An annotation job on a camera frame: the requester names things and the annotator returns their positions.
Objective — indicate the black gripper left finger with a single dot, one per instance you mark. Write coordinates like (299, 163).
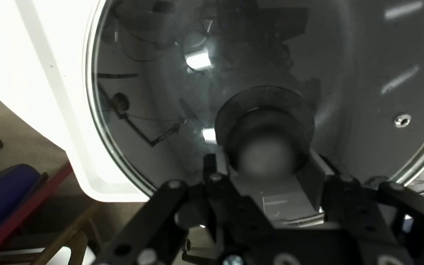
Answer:
(173, 215)

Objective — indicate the blue padded object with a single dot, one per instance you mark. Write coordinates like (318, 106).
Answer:
(0, 195)

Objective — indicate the glass lid with black knob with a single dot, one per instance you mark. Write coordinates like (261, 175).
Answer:
(271, 73)

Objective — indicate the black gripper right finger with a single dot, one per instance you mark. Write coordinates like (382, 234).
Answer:
(379, 220)

